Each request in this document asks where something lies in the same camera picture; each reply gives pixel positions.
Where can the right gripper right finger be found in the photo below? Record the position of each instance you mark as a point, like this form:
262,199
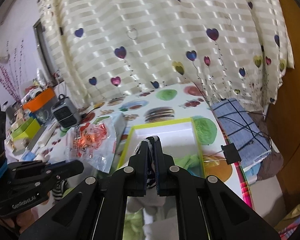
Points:
177,182

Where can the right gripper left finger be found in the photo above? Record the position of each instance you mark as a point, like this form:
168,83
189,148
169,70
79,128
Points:
111,195

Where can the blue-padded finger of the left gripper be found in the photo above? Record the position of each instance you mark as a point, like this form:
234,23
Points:
57,168

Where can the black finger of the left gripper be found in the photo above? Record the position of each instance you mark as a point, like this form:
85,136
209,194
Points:
76,168

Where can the green rabbit sock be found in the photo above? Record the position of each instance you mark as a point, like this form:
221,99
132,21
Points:
191,163

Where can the black white striped sock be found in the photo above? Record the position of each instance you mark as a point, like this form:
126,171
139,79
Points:
150,182

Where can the grey sock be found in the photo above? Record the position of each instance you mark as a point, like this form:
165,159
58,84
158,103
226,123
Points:
151,203

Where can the person's left hand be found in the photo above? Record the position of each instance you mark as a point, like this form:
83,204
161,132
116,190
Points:
21,221

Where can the blue white paper bag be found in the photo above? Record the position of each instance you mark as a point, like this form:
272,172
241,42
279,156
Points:
29,156

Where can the rolled white paper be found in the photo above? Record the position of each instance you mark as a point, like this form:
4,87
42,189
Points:
45,137

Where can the lime green carton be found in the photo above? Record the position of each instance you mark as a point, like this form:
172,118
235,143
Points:
27,130

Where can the red printed snack bag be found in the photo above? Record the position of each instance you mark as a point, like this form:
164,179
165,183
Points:
93,143

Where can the small grey fan heater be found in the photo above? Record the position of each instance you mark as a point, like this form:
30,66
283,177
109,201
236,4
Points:
65,112

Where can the wet wipes pack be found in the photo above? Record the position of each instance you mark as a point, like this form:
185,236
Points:
119,124

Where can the green-rimmed white box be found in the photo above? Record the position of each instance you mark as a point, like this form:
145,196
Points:
178,139

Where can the fruit print tablecloth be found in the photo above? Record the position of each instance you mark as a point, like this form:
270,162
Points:
227,215

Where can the orange storage box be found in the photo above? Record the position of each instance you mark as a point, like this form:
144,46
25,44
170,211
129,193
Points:
39,101

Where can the black binder clip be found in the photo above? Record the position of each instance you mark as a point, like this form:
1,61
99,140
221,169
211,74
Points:
231,153

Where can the colourful plaid cloth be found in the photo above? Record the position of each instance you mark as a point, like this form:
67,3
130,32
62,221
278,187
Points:
289,224

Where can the brown dotted cloth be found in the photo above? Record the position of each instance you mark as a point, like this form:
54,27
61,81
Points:
270,166

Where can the purple branch decoration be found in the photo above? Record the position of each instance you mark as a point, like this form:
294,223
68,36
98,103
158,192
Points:
11,71

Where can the folded blue checked cloth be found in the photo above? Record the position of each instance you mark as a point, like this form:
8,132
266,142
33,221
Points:
252,144

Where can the brown wooden wardrobe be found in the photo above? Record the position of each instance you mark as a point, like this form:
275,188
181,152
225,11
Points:
284,115

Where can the heart-patterned cream curtain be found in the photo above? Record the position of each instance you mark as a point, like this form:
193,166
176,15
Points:
227,48

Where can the window frame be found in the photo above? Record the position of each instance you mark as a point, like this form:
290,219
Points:
50,69

